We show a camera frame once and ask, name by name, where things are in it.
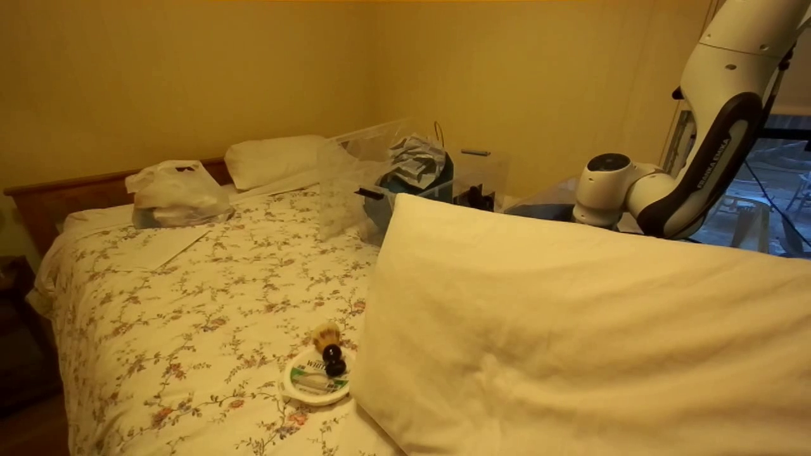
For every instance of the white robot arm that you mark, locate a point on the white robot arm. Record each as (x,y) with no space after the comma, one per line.
(727,85)

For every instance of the clear plastic box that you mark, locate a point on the clear plastic box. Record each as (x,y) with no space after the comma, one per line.
(550,203)

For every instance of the crumpled grey plastic bag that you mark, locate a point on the crumpled grey plastic bag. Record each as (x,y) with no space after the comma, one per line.
(416,160)

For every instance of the clear plastic storage bin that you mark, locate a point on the clear plastic storage bin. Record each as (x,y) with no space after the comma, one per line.
(359,190)

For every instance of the large white front pillow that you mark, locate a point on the large white front pillow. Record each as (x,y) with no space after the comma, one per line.
(499,336)

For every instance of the small dark bottle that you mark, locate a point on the small dark bottle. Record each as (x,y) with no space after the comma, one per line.
(333,360)

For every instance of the small white far pillow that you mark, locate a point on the small white far pillow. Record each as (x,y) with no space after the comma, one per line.
(281,160)

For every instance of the white plastic bag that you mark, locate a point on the white plastic bag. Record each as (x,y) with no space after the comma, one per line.
(176,194)

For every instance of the floral bedspread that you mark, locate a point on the floral bedspread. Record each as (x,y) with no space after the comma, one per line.
(172,339)

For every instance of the wooden headboard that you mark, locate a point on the wooden headboard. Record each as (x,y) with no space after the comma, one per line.
(47,206)

